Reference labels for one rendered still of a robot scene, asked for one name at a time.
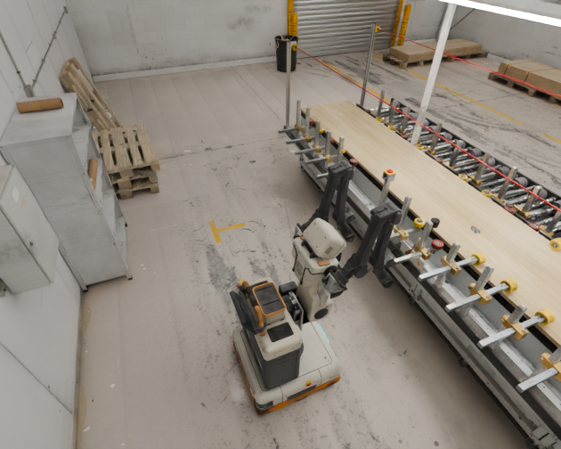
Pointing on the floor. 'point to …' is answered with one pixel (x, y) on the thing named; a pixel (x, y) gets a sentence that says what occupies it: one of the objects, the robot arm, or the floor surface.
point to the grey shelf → (69, 187)
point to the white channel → (434, 70)
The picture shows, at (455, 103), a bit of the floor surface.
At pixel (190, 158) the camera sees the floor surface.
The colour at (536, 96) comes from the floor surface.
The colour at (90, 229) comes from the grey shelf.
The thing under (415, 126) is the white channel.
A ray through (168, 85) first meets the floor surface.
